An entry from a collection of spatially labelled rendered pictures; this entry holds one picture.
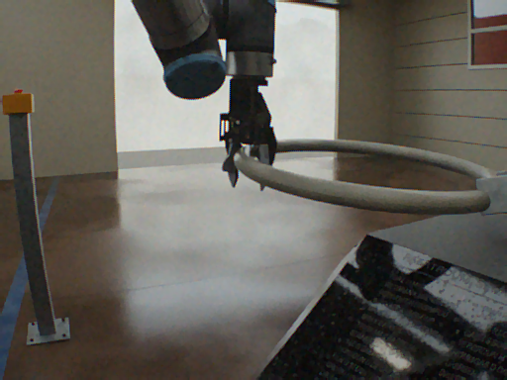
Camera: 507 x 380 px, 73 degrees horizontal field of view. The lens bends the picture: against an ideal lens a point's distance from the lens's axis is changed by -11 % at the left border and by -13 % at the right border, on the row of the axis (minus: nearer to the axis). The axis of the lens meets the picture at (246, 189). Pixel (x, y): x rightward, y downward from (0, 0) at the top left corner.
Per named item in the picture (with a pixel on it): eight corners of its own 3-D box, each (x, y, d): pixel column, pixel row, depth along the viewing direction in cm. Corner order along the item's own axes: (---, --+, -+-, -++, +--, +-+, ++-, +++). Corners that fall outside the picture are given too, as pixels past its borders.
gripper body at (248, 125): (217, 145, 70) (218, 77, 66) (235, 140, 77) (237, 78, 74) (257, 148, 67) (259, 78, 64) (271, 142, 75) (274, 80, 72)
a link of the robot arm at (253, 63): (236, 55, 74) (283, 56, 71) (235, 80, 75) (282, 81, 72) (217, 51, 66) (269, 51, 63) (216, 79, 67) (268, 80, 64)
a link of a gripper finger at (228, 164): (210, 187, 74) (221, 142, 71) (223, 180, 79) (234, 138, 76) (225, 193, 73) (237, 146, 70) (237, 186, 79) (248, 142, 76)
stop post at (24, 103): (68, 319, 175) (44, 92, 153) (69, 339, 158) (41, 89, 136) (29, 324, 167) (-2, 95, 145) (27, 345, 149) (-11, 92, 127)
